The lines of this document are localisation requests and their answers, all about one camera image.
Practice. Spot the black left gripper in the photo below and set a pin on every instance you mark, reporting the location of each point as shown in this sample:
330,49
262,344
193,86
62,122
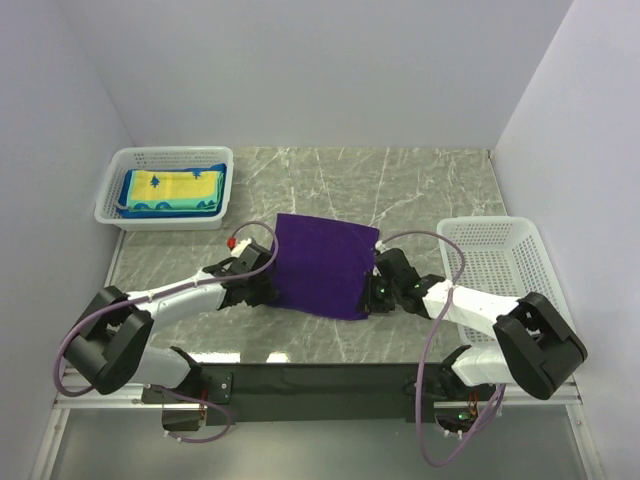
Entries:
267,294

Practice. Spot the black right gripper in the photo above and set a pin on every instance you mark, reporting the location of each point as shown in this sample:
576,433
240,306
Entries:
376,306

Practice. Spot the purple towel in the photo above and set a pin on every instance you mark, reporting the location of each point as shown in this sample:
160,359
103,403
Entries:
322,265

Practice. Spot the yellow teal patterned towel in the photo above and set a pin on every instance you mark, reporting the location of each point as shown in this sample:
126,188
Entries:
172,190

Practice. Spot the blue towel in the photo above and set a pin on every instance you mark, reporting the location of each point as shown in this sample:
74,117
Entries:
125,210

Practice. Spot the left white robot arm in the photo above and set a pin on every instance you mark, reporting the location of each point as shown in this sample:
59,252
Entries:
109,345

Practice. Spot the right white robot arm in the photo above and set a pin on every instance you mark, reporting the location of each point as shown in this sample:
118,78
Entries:
532,344

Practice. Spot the right white plastic basket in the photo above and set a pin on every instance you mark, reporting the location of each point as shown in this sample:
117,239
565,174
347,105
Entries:
505,256

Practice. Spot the white plastic basket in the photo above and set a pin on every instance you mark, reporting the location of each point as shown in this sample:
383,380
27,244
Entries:
505,256
166,188

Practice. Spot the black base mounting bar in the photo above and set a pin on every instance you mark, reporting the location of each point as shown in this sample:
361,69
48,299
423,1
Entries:
273,392

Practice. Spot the left white plastic basket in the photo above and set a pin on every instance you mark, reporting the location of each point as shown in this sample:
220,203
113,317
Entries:
166,188

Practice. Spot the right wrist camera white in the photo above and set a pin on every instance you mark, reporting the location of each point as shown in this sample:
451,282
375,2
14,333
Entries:
381,247

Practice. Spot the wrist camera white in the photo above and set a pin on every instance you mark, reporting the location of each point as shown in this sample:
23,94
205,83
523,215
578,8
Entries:
241,245
381,247

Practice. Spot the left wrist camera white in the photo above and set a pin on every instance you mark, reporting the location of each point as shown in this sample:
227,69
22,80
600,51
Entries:
241,245

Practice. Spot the aluminium rail frame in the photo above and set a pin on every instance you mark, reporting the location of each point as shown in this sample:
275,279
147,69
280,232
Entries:
59,416

